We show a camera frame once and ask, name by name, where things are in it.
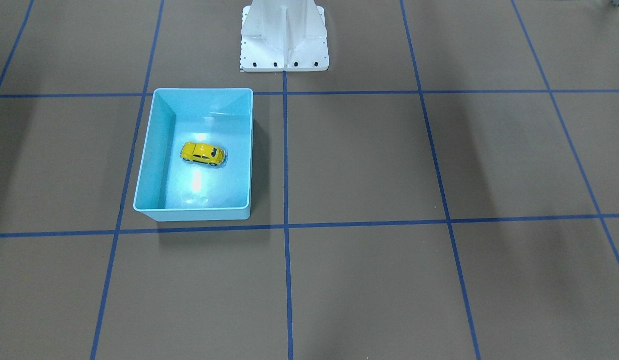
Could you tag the yellow beetle toy car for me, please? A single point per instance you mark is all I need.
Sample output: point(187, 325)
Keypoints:
point(203, 153)

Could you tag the turquoise plastic bin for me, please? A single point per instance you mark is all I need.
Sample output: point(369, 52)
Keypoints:
point(171, 189)

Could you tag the white pedestal column with base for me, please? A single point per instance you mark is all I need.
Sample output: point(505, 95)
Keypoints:
point(283, 36)

